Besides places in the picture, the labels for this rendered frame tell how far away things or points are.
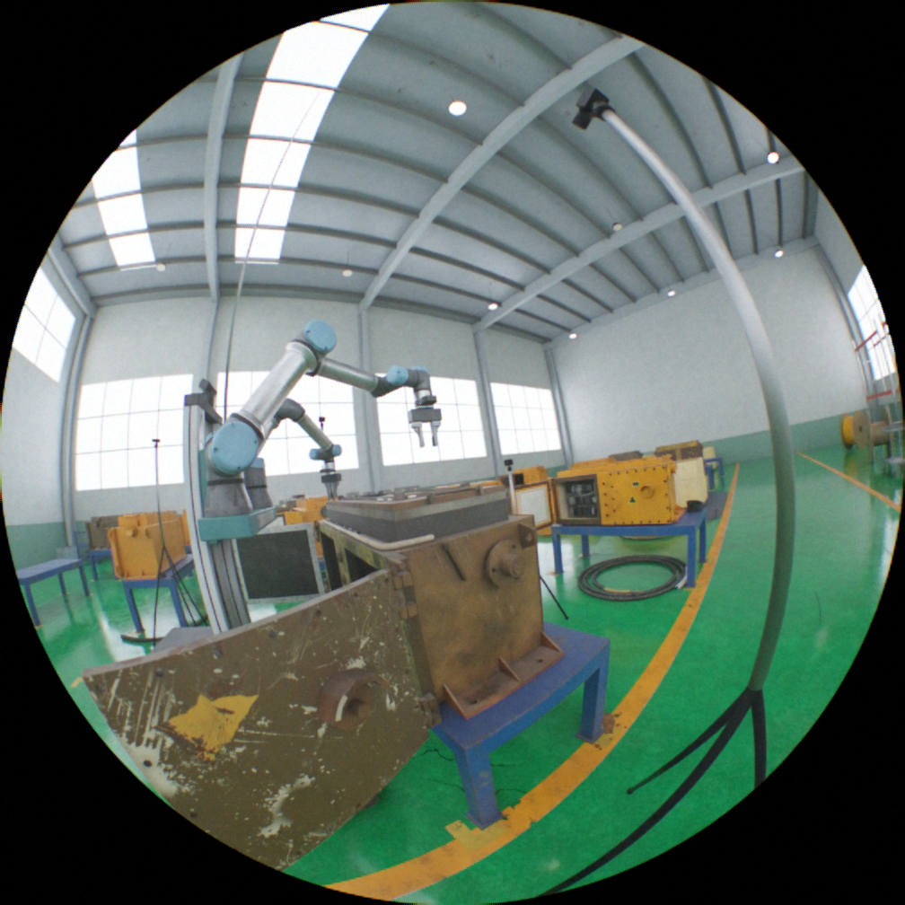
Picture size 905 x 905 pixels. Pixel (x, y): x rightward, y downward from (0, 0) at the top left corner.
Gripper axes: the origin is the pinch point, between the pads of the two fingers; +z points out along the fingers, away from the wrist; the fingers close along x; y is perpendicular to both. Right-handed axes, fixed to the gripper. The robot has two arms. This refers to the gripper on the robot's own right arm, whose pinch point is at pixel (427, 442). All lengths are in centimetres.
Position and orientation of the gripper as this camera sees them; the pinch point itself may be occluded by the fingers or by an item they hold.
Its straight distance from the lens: 120.6
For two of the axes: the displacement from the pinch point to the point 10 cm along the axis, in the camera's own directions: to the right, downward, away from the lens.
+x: -8.8, 0.8, -4.6
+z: 1.3, 9.9, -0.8
